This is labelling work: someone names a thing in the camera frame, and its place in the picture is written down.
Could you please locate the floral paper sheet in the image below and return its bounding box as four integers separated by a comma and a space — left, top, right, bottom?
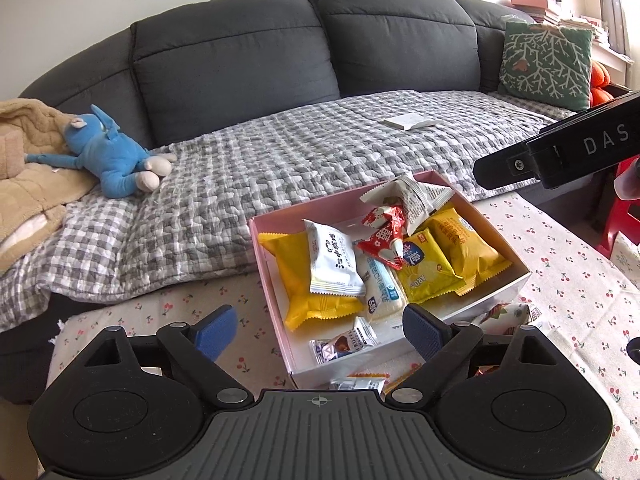
610, 232, 640, 287

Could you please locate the green patterned cushion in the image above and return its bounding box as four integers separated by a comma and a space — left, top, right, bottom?
498, 21, 592, 112

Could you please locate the white paper pad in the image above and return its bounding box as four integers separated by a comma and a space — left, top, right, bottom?
382, 113, 438, 131

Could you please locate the beige fleece blanket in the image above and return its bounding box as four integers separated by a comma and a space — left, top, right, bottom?
1, 99, 96, 272

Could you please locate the grey checkered quilt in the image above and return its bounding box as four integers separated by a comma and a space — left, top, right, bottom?
1, 90, 567, 330

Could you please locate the dark grey sofa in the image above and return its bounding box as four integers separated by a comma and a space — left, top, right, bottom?
1, 0, 509, 404

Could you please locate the yellow ridged snack packet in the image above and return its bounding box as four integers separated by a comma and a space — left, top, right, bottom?
256, 230, 367, 333

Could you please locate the small truffle chocolate packet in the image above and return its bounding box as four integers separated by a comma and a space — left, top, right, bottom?
308, 316, 378, 364

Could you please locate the yellow maple sandwich packet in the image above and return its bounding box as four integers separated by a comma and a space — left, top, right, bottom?
424, 207, 512, 296

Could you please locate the orange cushion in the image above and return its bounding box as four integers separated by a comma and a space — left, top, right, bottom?
589, 60, 614, 107

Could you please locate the pink cardboard box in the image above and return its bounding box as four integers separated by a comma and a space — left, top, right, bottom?
248, 169, 534, 391

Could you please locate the white monkey snack packet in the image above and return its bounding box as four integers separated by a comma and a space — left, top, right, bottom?
304, 219, 366, 297

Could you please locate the red plastic stool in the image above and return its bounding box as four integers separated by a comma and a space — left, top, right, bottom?
597, 198, 640, 258

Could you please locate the cherry print tablecloth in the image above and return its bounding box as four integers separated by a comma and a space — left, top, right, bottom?
48, 193, 639, 479

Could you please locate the large white snack bag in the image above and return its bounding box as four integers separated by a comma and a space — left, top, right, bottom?
360, 174, 454, 235

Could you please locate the yellow blue biscuit packet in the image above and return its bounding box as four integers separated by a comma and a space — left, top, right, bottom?
396, 229, 464, 304

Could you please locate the bookshelf with books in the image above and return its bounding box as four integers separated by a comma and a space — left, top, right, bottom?
510, 0, 634, 86

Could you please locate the blue white roll packet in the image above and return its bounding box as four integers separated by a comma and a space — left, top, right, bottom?
355, 248, 407, 323

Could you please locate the blue plush toy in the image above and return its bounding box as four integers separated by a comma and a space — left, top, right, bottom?
25, 104, 177, 198

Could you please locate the gold wafer bar packet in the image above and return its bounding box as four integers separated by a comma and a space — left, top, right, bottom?
383, 363, 422, 396

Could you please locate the orange silver snack packet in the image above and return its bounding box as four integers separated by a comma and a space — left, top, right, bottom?
329, 373, 388, 396

